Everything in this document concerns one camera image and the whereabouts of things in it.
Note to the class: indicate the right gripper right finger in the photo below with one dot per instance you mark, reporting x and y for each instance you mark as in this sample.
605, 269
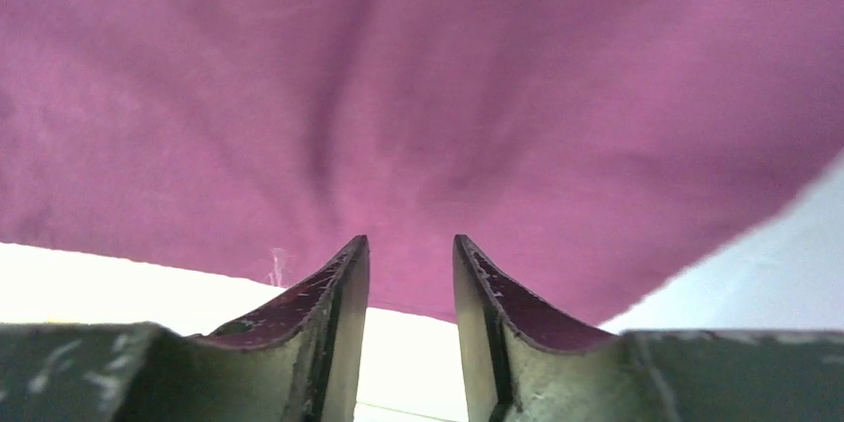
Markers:
522, 358

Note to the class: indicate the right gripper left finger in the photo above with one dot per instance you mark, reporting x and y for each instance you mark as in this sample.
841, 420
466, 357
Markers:
296, 357

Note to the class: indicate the purple cloth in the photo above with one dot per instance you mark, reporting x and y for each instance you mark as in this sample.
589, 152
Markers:
593, 148

